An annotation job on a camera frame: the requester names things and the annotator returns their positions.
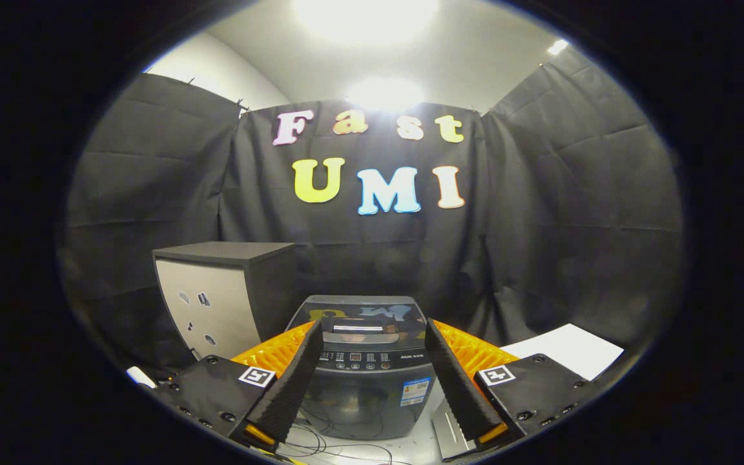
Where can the long ceiling light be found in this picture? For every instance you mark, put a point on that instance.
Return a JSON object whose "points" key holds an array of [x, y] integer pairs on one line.
{"points": [[385, 93]]}

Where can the dark grey washing machine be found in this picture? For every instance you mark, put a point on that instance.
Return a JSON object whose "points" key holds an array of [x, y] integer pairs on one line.
{"points": [[359, 400]]}

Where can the black backdrop cloth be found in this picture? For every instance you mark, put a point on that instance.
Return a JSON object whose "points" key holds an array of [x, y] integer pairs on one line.
{"points": [[540, 213]]}

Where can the square ceiling light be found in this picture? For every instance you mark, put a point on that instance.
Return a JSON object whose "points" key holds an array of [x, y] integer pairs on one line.
{"points": [[557, 46]]}

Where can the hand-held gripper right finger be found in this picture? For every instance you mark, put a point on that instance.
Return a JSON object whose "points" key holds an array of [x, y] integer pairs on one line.
{"points": [[453, 381]]}

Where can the small white object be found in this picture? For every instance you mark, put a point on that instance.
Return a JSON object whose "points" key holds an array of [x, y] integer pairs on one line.
{"points": [[141, 376]]}

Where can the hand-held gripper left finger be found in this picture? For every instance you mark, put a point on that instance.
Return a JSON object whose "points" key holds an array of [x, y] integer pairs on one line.
{"points": [[291, 384]]}

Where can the silver metal plate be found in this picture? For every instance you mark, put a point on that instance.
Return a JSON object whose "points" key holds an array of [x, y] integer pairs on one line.
{"points": [[449, 433]]}

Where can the large round ceiling light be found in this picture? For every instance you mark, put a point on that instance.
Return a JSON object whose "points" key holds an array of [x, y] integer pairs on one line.
{"points": [[365, 16]]}

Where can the grey cabinet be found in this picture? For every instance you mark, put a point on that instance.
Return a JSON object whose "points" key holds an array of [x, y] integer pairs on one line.
{"points": [[210, 303]]}

